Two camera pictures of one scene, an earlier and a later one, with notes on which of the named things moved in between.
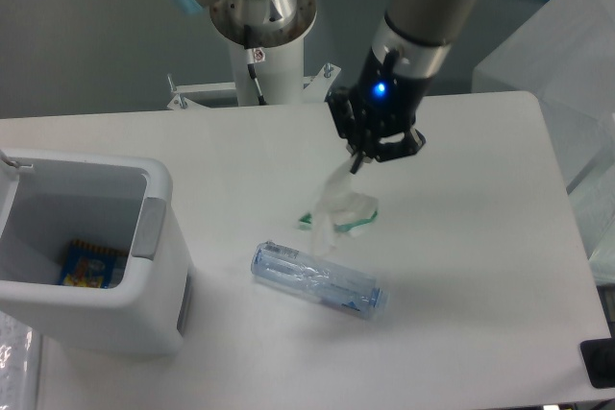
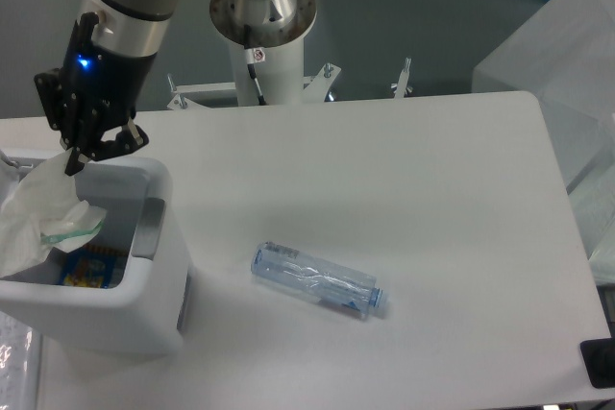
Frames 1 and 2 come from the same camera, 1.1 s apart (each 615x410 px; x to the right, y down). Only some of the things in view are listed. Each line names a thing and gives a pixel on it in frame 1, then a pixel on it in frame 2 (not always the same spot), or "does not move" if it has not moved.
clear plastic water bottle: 323,280 does not move
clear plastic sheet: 19,358 does not move
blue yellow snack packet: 88,265 does not move
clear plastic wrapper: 342,208 -> 42,210
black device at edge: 599,359 does not move
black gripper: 386,99 -> 106,85
